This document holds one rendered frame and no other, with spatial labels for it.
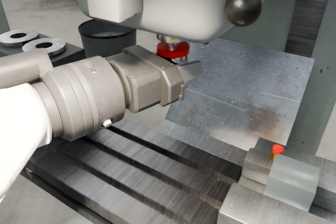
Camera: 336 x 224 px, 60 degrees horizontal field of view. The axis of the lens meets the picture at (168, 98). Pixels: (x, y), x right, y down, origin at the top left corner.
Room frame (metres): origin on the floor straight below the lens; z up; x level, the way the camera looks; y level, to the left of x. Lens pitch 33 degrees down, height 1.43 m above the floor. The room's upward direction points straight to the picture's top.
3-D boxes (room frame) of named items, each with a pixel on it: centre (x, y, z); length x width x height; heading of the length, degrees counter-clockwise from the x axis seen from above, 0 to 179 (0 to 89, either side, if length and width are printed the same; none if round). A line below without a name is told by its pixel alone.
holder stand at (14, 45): (0.62, 0.31, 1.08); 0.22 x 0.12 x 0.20; 55
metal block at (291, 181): (0.28, -0.18, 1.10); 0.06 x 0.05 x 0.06; 60
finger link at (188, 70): (0.36, -0.03, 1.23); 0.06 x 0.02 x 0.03; 129
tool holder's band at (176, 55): (0.39, -0.01, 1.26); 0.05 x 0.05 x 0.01
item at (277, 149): (0.34, -0.17, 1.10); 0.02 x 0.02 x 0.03
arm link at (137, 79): (0.33, 0.06, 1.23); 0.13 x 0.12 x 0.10; 39
